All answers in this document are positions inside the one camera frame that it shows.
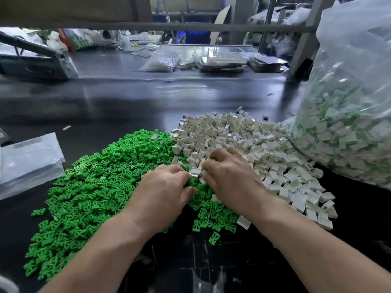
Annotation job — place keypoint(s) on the person's right hand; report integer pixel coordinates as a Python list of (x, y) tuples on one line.
[(235, 177)]

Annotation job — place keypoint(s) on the person's left hand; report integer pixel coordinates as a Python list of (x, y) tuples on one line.
[(162, 195)]

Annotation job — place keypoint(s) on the pile of white plastic caps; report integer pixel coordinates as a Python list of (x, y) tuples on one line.
[(269, 143)]

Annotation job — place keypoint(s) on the pile of green plastic clips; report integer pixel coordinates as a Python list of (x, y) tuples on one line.
[(91, 180)]

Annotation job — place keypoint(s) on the clear plastic bag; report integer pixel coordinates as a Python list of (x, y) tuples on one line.
[(342, 119)]

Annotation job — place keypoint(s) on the person's left forearm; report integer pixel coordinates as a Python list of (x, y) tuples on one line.
[(91, 259)]

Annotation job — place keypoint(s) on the person's right forearm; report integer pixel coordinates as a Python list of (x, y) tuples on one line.
[(321, 247)]

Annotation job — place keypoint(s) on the small green plastic part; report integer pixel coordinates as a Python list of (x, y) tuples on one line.
[(38, 211)]

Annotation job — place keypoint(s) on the small clear bag of parts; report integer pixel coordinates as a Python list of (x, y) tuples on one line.
[(160, 62)]

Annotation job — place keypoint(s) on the dark flat tray stack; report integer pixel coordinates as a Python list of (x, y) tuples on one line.
[(269, 62)]

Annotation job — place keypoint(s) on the stack of clear flat bags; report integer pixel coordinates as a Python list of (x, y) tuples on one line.
[(30, 164)]

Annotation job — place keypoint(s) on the blue crate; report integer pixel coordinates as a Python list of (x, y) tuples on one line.
[(194, 36)]

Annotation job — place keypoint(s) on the grey metal horizontal bar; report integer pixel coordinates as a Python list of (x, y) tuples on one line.
[(171, 26)]

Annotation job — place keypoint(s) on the grey heat sealer machine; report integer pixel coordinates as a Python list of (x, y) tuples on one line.
[(40, 61)]

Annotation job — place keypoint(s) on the grey metal slanted post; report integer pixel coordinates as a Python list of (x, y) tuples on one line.
[(311, 36)]

